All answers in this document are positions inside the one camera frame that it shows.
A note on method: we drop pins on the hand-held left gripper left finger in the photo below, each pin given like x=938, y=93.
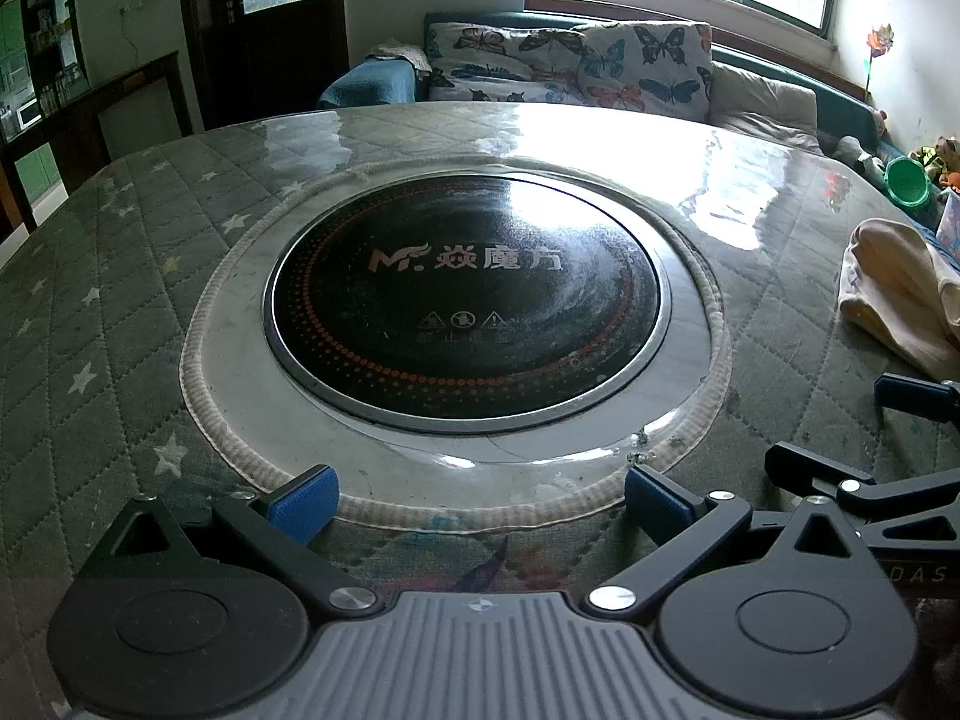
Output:
x=304, y=501

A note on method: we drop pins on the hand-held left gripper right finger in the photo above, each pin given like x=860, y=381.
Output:
x=660, y=502

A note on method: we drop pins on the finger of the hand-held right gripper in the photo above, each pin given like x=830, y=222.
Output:
x=911, y=391
x=814, y=465

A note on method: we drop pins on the cream garment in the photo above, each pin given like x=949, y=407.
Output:
x=900, y=300

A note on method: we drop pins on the clear plastic storage box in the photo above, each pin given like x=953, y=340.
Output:
x=949, y=214

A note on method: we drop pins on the green plastic bucket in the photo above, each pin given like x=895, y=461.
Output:
x=907, y=184

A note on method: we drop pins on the orange stuffed toy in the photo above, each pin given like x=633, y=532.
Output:
x=951, y=180

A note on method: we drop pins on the yellow green stuffed toy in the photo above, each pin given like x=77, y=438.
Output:
x=930, y=154

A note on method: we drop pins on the grey stuffed toy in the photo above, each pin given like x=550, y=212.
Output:
x=855, y=154

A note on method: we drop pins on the round black induction cooker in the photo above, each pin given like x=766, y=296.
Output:
x=465, y=300

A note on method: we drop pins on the pink stuffed toy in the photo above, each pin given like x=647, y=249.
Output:
x=879, y=121

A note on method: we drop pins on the teal sofa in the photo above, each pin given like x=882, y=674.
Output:
x=840, y=109

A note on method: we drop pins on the beige cushion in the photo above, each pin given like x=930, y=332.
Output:
x=765, y=109

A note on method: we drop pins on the colourful pinwheel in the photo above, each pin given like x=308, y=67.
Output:
x=876, y=45

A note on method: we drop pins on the butterfly print pillow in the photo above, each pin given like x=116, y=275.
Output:
x=495, y=60
x=652, y=71

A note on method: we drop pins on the dark wooden cabinet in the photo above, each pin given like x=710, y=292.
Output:
x=90, y=112

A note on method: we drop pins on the dark wooden door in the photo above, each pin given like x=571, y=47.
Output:
x=262, y=52

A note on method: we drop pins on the white towel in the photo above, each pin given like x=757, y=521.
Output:
x=401, y=52

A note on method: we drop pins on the white microwave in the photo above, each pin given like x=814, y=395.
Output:
x=28, y=114

